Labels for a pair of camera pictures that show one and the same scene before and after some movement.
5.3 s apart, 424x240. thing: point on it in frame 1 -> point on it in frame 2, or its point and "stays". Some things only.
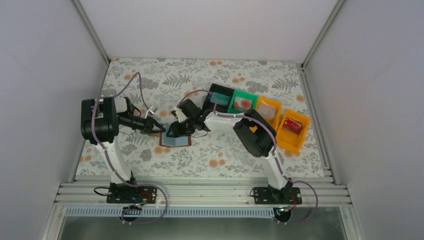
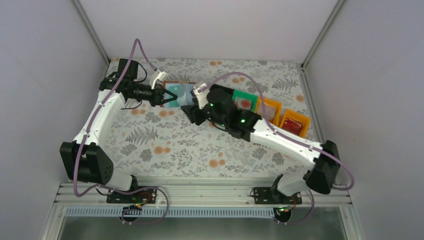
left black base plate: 120,193 stays
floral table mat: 158,86 stays
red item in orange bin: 292,126 stays
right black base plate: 287,196 stays
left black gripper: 148,125 -> 157,98
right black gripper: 177,130 -> 193,114
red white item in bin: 242,104 stays
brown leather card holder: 168,141 -> 182,89
